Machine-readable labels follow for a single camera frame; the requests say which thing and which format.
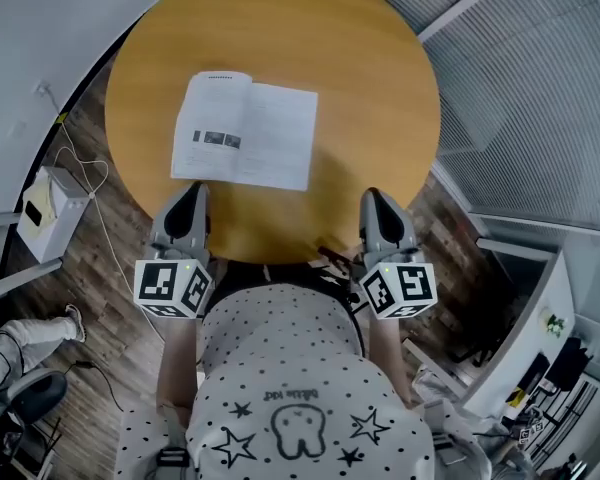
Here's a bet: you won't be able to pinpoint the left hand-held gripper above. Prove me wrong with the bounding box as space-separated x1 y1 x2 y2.
132 181 216 320

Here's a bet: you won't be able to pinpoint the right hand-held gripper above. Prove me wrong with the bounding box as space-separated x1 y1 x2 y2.
357 187 439 321

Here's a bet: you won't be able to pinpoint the white book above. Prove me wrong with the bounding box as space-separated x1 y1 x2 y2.
170 70 320 192

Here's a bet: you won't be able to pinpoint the person's right forearm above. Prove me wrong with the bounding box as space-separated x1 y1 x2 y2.
369 316 422 410

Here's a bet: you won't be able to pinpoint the person's left forearm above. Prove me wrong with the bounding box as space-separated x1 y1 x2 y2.
157 310 204 423

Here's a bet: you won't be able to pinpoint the white desk partition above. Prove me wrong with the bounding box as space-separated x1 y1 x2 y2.
460 247 577 420

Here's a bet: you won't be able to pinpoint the white box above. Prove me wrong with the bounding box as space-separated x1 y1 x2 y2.
16 165 92 264

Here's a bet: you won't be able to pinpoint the white dotted shirt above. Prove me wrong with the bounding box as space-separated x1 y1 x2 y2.
113 282 484 480

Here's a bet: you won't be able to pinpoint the small potted plant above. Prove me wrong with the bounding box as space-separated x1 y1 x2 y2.
545 311 567 340

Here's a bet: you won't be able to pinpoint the grey office chair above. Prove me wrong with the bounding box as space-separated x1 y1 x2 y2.
3 366 69 425

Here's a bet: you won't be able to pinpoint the white window blinds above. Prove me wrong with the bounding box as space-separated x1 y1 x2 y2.
329 0 600 219

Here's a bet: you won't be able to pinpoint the white cable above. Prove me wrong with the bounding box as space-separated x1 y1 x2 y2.
39 85 157 322

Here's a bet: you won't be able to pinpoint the black cable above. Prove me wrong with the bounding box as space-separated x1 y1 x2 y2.
62 359 126 414

